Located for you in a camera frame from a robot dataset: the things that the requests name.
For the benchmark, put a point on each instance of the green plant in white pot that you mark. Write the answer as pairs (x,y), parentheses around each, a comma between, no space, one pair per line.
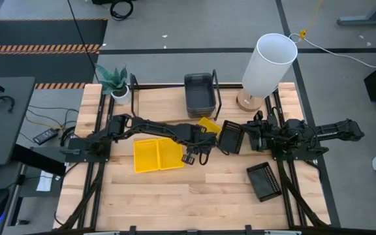
(114,83)

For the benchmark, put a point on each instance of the black power adapter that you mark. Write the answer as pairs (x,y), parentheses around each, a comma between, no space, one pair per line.
(44,136)

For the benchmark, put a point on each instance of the grey metal table leg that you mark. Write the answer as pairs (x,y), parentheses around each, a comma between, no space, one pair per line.
(364,20)

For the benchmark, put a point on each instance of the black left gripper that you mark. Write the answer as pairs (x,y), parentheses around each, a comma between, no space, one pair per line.
(197,138)

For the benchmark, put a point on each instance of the black hazard striped floor mat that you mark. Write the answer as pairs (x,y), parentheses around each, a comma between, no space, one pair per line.
(44,32)

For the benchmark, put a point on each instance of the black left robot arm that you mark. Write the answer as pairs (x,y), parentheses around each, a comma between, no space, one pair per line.
(162,129)

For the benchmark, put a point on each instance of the black plastic basket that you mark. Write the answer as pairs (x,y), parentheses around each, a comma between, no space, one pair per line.
(261,181)
(230,138)

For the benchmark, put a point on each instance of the dark grey desk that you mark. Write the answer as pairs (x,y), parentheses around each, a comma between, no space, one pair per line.
(5,137)

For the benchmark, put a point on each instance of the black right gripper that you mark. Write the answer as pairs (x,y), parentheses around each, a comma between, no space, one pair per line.
(263,137)

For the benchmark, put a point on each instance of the white shade wooden base lamp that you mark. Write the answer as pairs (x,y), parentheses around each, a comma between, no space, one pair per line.
(266,68)

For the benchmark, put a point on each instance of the yellow plastic basket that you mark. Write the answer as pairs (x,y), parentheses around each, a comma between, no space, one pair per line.
(213,125)
(171,153)
(145,156)

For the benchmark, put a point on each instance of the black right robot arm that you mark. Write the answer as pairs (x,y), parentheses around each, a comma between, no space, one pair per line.
(336,130)

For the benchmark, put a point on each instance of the white paper sheet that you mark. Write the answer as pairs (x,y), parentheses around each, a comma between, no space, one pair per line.
(44,181)

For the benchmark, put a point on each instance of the black metal rig frame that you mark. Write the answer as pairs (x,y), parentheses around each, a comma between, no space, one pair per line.
(88,182)

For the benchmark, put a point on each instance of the wooden shelf with black frame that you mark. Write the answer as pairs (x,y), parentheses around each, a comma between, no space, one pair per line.
(162,104)

